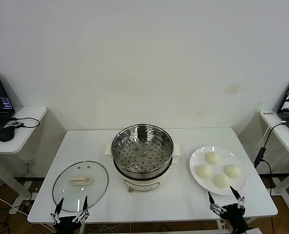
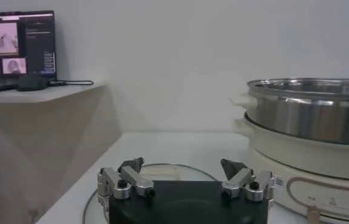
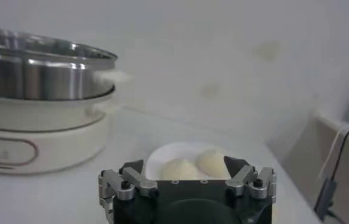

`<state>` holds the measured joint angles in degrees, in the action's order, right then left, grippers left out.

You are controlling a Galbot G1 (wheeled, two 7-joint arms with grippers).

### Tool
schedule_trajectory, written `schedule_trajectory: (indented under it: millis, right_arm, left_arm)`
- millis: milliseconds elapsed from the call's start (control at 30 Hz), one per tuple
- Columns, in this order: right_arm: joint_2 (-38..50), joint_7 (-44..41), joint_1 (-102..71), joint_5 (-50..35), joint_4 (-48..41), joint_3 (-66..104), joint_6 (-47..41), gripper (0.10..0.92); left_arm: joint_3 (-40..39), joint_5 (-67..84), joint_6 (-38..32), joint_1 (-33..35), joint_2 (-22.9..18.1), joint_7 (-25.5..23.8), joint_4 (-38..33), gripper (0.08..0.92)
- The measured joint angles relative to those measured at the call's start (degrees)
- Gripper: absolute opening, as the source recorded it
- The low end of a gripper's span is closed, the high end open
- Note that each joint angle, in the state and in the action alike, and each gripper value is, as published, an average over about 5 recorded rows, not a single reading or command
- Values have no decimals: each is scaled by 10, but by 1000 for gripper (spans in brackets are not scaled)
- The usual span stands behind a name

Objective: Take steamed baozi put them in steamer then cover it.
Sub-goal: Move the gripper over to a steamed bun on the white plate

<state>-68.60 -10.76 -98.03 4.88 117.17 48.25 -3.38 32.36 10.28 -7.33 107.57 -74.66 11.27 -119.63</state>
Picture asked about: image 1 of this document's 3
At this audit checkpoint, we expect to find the white side desk with mouse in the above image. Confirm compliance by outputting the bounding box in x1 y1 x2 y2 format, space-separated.
0 106 48 208

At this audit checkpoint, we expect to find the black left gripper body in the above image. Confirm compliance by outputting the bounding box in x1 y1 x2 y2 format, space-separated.
52 215 83 234

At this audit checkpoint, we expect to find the perforated steel steamer basket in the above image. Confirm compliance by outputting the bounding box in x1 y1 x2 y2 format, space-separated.
111 124 174 175

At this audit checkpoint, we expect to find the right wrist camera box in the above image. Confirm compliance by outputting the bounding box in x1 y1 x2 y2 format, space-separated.
243 226 262 234

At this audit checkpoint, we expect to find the glass lid cream handle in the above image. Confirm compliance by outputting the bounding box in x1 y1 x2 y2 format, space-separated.
52 160 109 213

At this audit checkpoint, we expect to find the white steamed baozi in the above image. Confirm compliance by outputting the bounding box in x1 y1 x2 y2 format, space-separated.
195 164 212 178
212 173 231 189
206 152 221 166
223 164 242 178

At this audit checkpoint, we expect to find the cream electric cooker pot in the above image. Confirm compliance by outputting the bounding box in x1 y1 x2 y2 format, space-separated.
104 140 183 193

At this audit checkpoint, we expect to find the black hub cable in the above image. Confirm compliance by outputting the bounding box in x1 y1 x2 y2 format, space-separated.
7 116 40 129

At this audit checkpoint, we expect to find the white floor cable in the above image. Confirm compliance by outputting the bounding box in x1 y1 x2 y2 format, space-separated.
0 189 29 217

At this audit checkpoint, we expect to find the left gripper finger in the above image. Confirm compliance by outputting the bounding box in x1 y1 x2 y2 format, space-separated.
50 197 65 225
72 195 90 224

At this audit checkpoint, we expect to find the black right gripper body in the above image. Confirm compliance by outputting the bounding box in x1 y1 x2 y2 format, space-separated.
219 204 251 234

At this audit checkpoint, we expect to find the white laptop cable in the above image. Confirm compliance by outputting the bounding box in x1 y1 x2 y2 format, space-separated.
260 120 286 147

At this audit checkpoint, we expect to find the black cable with adapter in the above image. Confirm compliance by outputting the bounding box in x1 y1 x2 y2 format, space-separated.
253 121 288 195

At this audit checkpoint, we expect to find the round white plate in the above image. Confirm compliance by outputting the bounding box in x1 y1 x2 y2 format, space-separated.
189 145 248 196

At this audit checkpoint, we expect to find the white side desk with label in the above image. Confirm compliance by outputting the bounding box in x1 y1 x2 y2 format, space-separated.
260 110 289 209

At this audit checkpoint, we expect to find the tangled white cable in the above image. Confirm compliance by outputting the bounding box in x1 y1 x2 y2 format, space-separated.
95 225 122 234

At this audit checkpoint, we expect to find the white wall socket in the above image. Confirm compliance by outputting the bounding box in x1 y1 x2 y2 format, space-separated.
22 158 35 169

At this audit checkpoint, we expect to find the black computer mouse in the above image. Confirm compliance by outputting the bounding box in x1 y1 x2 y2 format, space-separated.
0 126 15 142

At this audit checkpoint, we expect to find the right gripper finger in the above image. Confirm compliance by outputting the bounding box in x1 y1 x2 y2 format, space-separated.
207 191 227 216
229 185 247 215

